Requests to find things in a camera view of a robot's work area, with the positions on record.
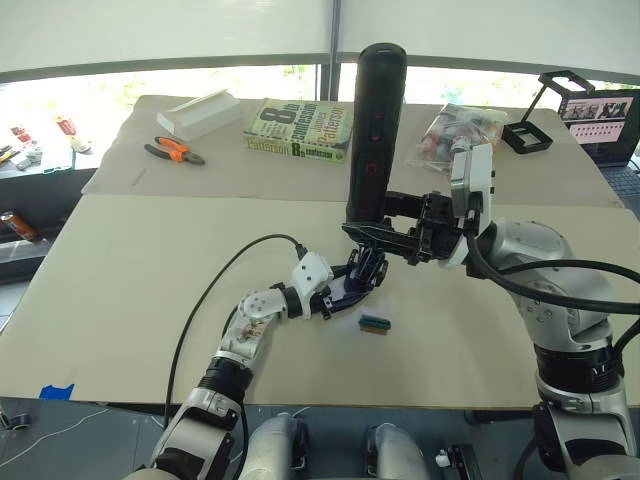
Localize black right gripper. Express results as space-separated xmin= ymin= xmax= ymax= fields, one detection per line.
xmin=341 ymin=190 xmax=465 ymax=267

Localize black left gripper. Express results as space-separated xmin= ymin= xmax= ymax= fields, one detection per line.
xmin=308 ymin=263 xmax=374 ymax=322

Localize dark printed gripper body part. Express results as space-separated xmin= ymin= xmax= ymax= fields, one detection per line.
xmin=344 ymin=246 xmax=389 ymax=294

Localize black electric screwdriver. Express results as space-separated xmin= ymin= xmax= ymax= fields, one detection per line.
xmin=345 ymin=43 xmax=408 ymax=224

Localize small green black finger piece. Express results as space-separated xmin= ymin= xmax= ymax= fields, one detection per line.
xmin=359 ymin=314 xmax=393 ymax=336

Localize clear plastic bag of parts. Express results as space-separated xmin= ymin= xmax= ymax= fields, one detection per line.
xmin=403 ymin=102 xmax=511 ymax=174

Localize green paperback book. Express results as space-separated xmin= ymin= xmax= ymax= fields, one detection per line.
xmin=242 ymin=98 xmax=357 ymax=166

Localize silver rounded robot leg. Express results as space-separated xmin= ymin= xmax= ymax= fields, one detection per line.
xmin=243 ymin=413 xmax=312 ymax=480
xmin=366 ymin=423 xmax=432 ymax=480

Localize white cardboard box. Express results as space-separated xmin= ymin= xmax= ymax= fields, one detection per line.
xmin=156 ymin=88 xmax=240 ymax=142

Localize open laptop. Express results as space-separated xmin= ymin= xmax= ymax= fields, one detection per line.
xmin=556 ymin=88 xmax=640 ymax=169

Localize blue tape strip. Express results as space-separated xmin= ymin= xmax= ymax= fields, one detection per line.
xmin=39 ymin=383 xmax=76 ymax=402

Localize dark side shelf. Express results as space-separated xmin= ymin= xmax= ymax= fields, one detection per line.
xmin=0 ymin=166 xmax=99 ymax=287

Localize orange can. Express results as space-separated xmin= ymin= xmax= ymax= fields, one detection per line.
xmin=0 ymin=210 xmax=38 ymax=243

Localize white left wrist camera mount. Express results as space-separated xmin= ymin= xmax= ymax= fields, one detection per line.
xmin=291 ymin=252 xmax=336 ymax=321

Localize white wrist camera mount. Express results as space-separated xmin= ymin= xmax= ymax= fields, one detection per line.
xmin=291 ymin=252 xmax=336 ymax=321
xmin=438 ymin=143 xmax=497 ymax=272

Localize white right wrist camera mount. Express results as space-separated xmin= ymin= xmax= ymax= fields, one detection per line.
xmin=438 ymin=143 xmax=497 ymax=272

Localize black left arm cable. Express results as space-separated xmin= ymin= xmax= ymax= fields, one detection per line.
xmin=165 ymin=234 xmax=307 ymax=406

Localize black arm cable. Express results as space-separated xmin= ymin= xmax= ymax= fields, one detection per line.
xmin=464 ymin=238 xmax=640 ymax=317
xmin=165 ymin=234 xmax=307 ymax=406

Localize black frame stand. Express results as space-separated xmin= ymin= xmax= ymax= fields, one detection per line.
xmin=500 ymin=71 xmax=597 ymax=156

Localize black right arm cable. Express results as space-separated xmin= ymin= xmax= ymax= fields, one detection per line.
xmin=464 ymin=238 xmax=640 ymax=317

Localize grey window frame post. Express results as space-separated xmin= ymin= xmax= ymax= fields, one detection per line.
xmin=315 ymin=0 xmax=342 ymax=101

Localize orange handled pliers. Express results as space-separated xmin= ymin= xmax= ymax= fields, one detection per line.
xmin=143 ymin=135 xmax=207 ymax=167

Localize thin white wire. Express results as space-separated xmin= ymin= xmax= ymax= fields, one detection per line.
xmin=23 ymin=403 xmax=169 ymax=454

